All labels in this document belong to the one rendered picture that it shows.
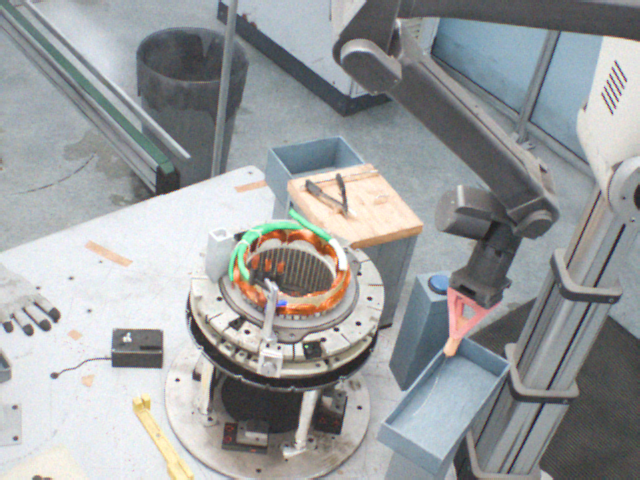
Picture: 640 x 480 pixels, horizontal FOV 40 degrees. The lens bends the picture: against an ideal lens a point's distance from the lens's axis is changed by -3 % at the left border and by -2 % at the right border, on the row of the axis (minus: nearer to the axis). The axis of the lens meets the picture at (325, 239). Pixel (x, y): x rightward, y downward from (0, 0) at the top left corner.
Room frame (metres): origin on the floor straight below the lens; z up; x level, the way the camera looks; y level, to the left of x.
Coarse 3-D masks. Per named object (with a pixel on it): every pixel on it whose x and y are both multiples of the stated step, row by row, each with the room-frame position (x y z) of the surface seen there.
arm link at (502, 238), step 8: (496, 224) 0.97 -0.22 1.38; (504, 224) 0.97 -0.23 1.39; (488, 232) 0.97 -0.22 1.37; (496, 232) 0.97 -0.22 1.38; (504, 232) 0.97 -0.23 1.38; (512, 232) 0.97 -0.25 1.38; (488, 240) 0.97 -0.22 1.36; (496, 240) 0.96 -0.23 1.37; (504, 240) 0.96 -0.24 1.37; (512, 240) 0.96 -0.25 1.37; (520, 240) 0.97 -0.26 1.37; (496, 248) 0.97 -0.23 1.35; (504, 248) 0.96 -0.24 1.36; (512, 248) 0.96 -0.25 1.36
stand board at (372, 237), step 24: (360, 168) 1.49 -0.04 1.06; (312, 192) 1.38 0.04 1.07; (336, 192) 1.39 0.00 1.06; (360, 192) 1.41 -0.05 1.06; (384, 192) 1.42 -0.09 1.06; (312, 216) 1.32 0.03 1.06; (336, 216) 1.32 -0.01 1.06; (360, 216) 1.33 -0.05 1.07; (384, 216) 1.35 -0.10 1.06; (408, 216) 1.36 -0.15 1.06; (360, 240) 1.27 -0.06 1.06; (384, 240) 1.30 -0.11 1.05
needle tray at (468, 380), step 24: (456, 360) 1.06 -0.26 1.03; (480, 360) 1.06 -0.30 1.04; (504, 360) 1.04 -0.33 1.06; (432, 384) 0.99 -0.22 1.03; (456, 384) 1.00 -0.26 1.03; (480, 384) 1.01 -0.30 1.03; (408, 408) 0.93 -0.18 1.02; (432, 408) 0.94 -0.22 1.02; (456, 408) 0.95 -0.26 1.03; (480, 408) 0.93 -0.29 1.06; (384, 432) 0.86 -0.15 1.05; (408, 432) 0.88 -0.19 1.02; (432, 432) 0.89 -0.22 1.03; (456, 432) 0.90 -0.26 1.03; (408, 456) 0.84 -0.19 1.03; (432, 456) 0.82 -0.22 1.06
